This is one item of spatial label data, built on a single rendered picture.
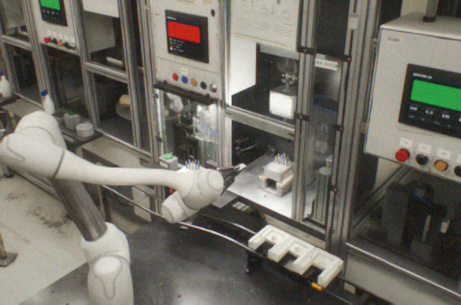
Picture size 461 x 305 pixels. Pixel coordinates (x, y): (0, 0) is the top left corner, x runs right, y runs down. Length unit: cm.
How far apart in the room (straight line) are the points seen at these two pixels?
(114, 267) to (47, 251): 176
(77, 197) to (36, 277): 158
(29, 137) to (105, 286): 61
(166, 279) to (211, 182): 72
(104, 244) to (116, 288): 20
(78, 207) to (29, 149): 38
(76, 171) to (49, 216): 230
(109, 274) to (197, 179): 50
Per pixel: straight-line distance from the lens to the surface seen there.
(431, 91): 158
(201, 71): 213
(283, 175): 224
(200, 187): 160
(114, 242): 200
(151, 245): 237
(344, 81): 173
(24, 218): 399
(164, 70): 231
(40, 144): 164
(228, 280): 216
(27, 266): 352
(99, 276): 187
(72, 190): 187
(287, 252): 205
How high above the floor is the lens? 217
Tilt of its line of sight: 26 degrees down
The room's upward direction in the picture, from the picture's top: 1 degrees counter-clockwise
